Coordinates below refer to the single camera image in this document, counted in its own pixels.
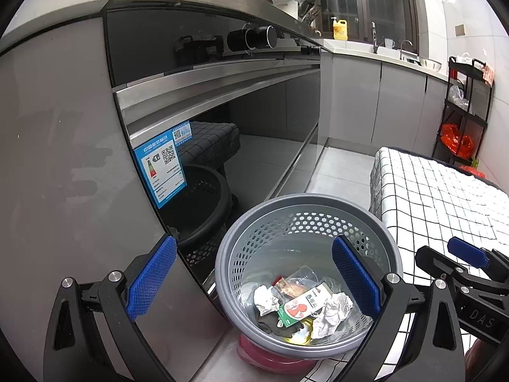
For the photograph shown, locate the grey perforated plastic basket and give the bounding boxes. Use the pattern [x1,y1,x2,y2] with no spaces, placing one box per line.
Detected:
[215,193,402,361]

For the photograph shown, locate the black glass built-in appliance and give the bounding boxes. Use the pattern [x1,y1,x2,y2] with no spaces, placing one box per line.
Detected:
[104,6,324,288]

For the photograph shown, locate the curved metal faucet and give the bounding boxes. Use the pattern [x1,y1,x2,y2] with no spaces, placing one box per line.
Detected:
[398,39,415,63]

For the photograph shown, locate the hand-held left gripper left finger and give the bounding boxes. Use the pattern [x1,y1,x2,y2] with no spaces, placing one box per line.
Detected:
[42,236,178,382]

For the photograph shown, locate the dark grey cloth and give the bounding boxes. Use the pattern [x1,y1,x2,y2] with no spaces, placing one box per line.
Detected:
[256,310,307,337]

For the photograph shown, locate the white tissue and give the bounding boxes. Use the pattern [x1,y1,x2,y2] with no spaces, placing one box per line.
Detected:
[312,291,354,339]

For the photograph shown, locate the green and white carton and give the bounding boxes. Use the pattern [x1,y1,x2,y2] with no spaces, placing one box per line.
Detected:
[277,282,333,327]

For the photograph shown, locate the clear plastic bag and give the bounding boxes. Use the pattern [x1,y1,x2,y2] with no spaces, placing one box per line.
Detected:
[449,85,470,108]

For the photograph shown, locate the clear plastic cup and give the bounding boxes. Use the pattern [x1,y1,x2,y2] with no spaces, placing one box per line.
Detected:
[284,265,319,291]

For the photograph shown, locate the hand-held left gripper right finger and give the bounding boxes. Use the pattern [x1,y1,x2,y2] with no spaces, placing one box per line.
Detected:
[331,236,467,382]

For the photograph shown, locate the grey kitchen cabinets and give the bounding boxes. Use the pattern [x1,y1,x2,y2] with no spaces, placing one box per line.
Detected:
[320,50,450,156]

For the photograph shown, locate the yellow plastic lid ring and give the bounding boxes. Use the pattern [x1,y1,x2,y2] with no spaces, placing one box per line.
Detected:
[288,318,315,345]

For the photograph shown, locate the blue energy label sticker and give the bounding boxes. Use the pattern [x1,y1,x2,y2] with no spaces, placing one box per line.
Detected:
[133,139,188,210]

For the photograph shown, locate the black and white checked tablecloth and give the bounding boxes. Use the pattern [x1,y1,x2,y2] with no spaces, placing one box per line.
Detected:
[306,146,509,382]

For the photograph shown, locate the yellow detergent bottle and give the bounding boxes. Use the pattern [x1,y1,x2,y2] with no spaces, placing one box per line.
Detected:
[332,16,348,41]

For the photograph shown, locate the dark window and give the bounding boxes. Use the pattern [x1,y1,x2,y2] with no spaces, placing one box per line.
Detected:
[310,0,418,45]

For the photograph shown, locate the black round knob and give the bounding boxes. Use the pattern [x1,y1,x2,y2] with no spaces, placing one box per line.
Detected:
[227,25,279,53]

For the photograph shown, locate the red plastic bag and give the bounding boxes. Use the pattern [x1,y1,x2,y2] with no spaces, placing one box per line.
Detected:
[439,123,476,158]

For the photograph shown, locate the white paper ball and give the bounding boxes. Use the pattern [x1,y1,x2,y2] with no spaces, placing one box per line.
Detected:
[253,284,281,316]

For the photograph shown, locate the metal dish rack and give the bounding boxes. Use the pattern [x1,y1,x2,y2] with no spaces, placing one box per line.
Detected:
[296,0,323,31]

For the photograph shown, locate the black metal shelf rack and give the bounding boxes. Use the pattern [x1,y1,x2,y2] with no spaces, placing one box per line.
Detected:
[431,56,496,168]

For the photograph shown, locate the small blue sticker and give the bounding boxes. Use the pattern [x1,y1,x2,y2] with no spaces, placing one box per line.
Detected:
[171,121,192,144]

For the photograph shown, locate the grey cabinet end panel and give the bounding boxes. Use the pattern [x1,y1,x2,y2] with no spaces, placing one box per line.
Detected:
[0,11,224,382]

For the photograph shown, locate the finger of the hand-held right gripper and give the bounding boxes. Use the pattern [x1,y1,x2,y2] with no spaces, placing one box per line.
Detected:
[446,236,509,282]
[415,244,509,297]

